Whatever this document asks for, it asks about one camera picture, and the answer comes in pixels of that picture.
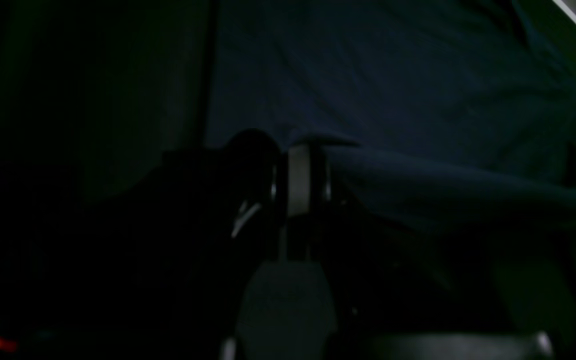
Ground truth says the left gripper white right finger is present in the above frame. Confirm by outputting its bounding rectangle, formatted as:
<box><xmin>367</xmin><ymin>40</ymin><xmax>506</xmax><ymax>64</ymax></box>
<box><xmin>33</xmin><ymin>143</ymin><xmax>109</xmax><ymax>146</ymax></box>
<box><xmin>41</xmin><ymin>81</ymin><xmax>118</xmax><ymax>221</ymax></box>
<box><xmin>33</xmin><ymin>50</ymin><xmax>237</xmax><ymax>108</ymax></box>
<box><xmin>273</xmin><ymin>142</ymin><xmax>333</xmax><ymax>263</ymax></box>

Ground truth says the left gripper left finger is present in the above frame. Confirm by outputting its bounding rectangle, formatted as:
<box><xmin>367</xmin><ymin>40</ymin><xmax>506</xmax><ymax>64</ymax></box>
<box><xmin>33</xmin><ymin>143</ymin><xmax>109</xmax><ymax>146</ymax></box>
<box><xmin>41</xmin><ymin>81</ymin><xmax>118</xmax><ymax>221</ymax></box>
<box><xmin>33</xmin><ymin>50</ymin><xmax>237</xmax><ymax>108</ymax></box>
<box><xmin>83</xmin><ymin>129</ymin><xmax>281</xmax><ymax>360</ymax></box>

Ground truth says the dark grey t-shirt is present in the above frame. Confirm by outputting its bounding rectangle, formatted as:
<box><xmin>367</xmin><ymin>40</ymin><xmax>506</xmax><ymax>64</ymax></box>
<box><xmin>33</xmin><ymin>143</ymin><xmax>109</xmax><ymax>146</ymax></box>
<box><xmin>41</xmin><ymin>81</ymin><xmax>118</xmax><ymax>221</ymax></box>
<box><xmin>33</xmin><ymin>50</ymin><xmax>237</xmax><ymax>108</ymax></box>
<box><xmin>206</xmin><ymin>0</ymin><xmax>576</xmax><ymax>233</ymax></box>

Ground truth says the black table cloth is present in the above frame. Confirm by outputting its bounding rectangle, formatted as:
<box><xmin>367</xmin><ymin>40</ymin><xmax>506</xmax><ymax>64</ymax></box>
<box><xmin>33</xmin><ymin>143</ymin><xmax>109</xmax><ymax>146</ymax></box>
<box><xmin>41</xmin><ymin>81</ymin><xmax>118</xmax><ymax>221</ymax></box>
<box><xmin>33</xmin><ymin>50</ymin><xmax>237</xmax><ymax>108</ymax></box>
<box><xmin>0</xmin><ymin>0</ymin><xmax>576</xmax><ymax>360</ymax></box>

